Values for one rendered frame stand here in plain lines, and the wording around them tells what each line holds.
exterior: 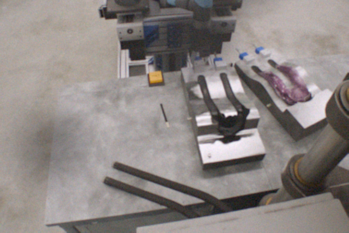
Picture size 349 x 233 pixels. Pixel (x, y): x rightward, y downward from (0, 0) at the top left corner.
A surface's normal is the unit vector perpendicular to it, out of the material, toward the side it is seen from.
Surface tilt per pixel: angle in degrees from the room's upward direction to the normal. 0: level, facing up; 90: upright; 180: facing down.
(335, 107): 90
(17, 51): 0
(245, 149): 0
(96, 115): 0
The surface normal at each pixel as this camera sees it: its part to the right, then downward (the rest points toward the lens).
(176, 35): 0.11, 0.77
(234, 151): 0.00, -0.63
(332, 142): -0.83, 0.43
